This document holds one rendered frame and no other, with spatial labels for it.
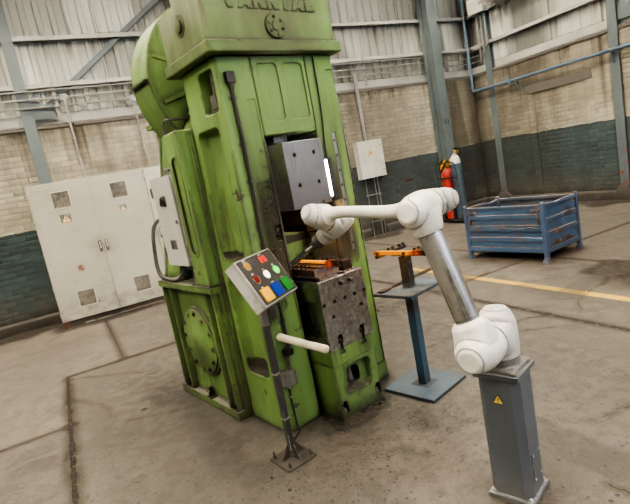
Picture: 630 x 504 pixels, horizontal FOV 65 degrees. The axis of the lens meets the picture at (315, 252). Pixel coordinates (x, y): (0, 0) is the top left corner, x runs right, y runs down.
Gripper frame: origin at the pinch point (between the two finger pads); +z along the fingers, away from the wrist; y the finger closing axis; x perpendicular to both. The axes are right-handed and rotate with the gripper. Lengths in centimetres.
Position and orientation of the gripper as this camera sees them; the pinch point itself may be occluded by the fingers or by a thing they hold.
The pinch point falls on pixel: (295, 261)
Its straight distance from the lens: 263.3
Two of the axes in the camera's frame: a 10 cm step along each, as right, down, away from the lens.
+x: -6.0, -7.9, 0.9
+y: 4.3, -2.3, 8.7
